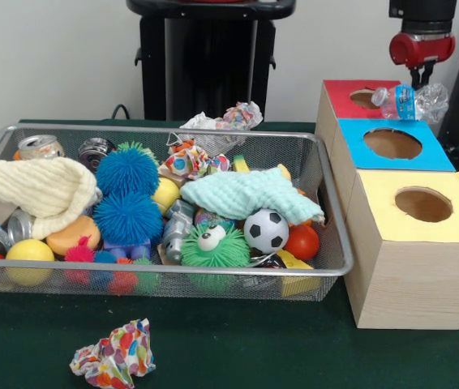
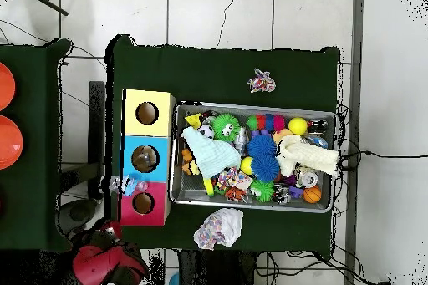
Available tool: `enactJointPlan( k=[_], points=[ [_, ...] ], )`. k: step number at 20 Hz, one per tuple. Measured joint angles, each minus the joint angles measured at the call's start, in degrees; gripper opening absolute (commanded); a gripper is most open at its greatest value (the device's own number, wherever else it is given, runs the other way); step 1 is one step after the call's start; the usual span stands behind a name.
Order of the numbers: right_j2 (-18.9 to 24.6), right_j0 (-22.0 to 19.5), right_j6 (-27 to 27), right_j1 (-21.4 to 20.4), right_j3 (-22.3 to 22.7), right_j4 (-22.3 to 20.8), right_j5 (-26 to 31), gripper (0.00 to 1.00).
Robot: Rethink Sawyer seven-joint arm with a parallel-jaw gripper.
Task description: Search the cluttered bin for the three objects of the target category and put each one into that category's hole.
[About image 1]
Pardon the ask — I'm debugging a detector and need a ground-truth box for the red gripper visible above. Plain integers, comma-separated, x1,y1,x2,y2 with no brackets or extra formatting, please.
389,31,457,90

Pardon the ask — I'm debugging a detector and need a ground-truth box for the crushed clear plastic bottle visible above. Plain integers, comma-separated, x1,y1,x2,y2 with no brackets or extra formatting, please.
370,82,450,125

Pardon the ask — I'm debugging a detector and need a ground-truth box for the mint green waffle cloth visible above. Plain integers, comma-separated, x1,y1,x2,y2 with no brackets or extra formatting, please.
181,166,325,228

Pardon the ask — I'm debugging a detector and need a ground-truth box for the cream waffle cloth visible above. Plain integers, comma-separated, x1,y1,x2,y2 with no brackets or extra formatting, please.
0,156,101,241

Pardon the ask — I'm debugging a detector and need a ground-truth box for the wooden box with three holes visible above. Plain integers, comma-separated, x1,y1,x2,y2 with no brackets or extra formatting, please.
315,79,459,331

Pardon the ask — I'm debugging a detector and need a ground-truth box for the red ball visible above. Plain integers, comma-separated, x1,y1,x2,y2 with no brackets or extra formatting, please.
286,223,320,261

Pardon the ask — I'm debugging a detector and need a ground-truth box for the black and white soccer ball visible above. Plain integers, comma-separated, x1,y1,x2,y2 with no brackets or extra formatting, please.
244,209,290,254

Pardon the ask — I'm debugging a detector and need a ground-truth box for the yellow cheese wedge toy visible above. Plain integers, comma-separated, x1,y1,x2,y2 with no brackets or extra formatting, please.
277,250,321,297

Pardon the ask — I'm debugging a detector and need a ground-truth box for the green fuzzy toy with eyes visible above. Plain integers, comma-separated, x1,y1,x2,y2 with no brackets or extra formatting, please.
181,220,252,294

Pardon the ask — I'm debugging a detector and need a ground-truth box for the yellow ball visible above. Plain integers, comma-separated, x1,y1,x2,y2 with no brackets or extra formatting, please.
153,177,182,215
4,239,56,287

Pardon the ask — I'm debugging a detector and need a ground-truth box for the grey robot toy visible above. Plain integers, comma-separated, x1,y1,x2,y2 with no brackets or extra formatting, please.
163,199,196,264

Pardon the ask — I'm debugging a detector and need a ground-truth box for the blue spiky ball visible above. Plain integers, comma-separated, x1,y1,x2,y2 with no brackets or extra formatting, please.
92,191,165,246
96,142,161,197

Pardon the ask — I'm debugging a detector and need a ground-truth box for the orange round disc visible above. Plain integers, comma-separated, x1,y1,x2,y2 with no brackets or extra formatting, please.
45,215,101,259

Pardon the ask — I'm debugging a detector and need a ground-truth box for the crushed silver can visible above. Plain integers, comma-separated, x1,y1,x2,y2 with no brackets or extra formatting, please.
15,135,65,161

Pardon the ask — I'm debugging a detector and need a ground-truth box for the wire mesh bin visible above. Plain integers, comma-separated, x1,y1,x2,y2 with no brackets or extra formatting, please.
0,123,354,303

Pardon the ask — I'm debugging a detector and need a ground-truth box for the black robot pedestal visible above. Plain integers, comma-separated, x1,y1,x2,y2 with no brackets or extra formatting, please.
127,0,297,122

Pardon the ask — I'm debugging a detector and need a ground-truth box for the black cable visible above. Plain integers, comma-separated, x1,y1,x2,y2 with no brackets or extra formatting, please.
111,103,133,122

